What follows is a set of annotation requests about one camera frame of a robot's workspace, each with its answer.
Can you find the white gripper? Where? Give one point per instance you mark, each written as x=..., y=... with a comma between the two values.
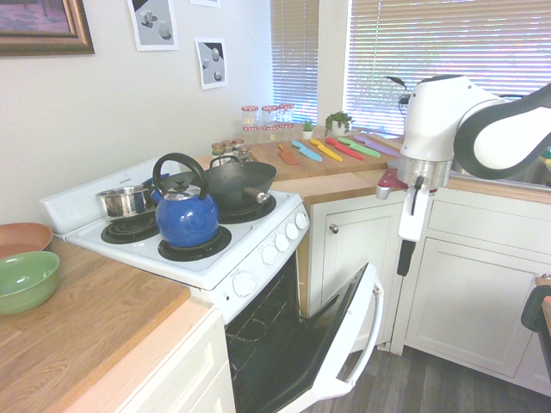
x=411, y=223

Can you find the white oven door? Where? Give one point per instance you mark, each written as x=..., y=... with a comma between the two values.
x=297, y=353

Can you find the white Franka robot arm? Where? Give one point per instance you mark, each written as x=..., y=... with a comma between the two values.
x=430, y=125

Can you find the metal oven rack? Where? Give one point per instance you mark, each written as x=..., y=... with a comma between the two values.
x=258, y=320

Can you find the white electric stove oven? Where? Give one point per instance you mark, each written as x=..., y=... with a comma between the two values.
x=133, y=254

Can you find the narrow white cabinet door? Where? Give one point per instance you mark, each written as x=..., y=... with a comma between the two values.
x=357, y=249

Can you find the wide white cabinet door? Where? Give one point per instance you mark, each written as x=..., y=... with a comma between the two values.
x=469, y=301

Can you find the metal cabinet knob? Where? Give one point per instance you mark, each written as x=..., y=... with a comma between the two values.
x=333, y=229

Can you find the red grey kitchen tool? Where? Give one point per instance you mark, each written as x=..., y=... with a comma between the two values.
x=389, y=180

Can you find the white cabinet drawer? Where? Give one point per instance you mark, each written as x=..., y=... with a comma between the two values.
x=482, y=219

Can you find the purple knife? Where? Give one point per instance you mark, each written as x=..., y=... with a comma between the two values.
x=379, y=147

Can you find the green knife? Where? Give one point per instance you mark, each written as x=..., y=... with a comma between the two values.
x=359, y=147

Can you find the red knife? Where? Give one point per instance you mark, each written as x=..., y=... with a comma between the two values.
x=344, y=148

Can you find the yellow knife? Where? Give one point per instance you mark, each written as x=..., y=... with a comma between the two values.
x=327, y=151

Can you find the dark green object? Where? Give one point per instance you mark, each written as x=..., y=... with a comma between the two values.
x=534, y=307

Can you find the blue knife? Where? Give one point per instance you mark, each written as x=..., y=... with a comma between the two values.
x=307, y=151

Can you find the bushy potted plant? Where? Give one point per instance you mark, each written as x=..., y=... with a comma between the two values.
x=338, y=122

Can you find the orange knife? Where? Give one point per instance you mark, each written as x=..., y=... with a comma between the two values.
x=288, y=157

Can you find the tiny potted plant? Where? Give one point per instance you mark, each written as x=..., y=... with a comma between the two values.
x=307, y=129

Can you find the black coil burner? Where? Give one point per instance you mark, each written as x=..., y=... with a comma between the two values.
x=129, y=229
x=249, y=211
x=193, y=253

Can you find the large white stove knob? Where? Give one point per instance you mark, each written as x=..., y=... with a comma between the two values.
x=244, y=284

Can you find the glass jar red checked lid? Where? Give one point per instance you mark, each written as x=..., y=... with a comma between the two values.
x=287, y=132
x=251, y=135
x=249, y=116
x=271, y=134
x=270, y=116
x=286, y=112

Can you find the wooden cutting board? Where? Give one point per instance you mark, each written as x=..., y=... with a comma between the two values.
x=267, y=155

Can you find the black wok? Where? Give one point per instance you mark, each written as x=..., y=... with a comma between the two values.
x=241, y=177

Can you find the small spice jar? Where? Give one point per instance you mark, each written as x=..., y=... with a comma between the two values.
x=227, y=148
x=217, y=150
x=244, y=153
x=238, y=144

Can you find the wide window blind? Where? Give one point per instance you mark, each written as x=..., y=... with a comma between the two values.
x=452, y=38

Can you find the narrow window blind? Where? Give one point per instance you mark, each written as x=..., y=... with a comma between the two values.
x=295, y=60

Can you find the small grey shapes poster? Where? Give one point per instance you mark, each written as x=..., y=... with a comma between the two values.
x=212, y=62

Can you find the small steel pot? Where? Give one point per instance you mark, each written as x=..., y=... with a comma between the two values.
x=120, y=203

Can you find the large grey shapes poster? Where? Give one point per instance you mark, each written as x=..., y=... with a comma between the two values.
x=155, y=23

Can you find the green bowl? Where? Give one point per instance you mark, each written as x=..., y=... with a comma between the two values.
x=26, y=279

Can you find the brown bowl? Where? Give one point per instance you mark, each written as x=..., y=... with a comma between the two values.
x=21, y=238

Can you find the framed painting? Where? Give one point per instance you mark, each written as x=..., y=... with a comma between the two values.
x=43, y=21

